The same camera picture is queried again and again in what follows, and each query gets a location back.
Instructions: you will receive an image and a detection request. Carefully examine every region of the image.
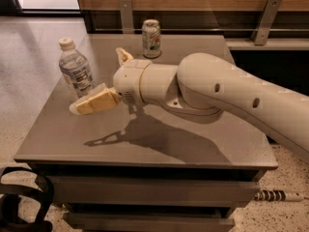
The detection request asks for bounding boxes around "right metal bracket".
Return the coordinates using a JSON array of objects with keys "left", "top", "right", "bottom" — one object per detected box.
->
[{"left": 251, "top": 0, "right": 282, "bottom": 45}]

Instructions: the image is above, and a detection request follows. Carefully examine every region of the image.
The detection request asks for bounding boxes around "black strap loop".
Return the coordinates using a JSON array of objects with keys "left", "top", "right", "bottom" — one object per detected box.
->
[{"left": 0, "top": 166, "right": 55, "bottom": 232}]

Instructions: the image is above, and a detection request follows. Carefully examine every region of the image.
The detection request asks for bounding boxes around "white green soda can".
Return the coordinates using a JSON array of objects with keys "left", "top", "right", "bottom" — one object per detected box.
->
[{"left": 142, "top": 19, "right": 161, "bottom": 59}]

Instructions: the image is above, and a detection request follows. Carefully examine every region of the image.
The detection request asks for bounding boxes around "left metal bracket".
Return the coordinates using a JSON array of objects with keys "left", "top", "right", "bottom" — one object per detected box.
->
[{"left": 119, "top": 0, "right": 134, "bottom": 34}]

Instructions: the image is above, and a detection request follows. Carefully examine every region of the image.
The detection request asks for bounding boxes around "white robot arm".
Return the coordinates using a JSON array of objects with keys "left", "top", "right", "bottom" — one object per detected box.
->
[{"left": 70, "top": 47, "right": 309, "bottom": 161}]

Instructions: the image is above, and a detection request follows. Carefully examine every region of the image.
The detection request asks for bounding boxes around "clear blue-label plastic bottle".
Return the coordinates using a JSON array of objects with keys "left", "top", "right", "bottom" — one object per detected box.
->
[{"left": 58, "top": 37, "right": 95, "bottom": 101}]

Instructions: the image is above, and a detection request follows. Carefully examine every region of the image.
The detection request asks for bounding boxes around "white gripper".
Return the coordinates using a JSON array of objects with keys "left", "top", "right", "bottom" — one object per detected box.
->
[{"left": 70, "top": 47, "right": 152, "bottom": 115}]

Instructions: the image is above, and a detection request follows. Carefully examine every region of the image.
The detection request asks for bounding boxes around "striped black white rod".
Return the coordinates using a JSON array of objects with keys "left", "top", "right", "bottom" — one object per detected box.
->
[{"left": 254, "top": 189, "right": 305, "bottom": 202}]

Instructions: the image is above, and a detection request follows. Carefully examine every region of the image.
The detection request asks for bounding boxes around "metal bracket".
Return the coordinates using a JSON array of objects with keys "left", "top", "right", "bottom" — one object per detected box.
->
[
  {"left": 251, "top": 0, "right": 282, "bottom": 45},
  {"left": 119, "top": 0, "right": 134, "bottom": 34}
]

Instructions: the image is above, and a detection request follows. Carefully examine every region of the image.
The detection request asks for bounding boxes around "grey drawer cabinet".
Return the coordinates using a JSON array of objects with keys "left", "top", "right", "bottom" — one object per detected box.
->
[{"left": 14, "top": 33, "right": 279, "bottom": 232}]

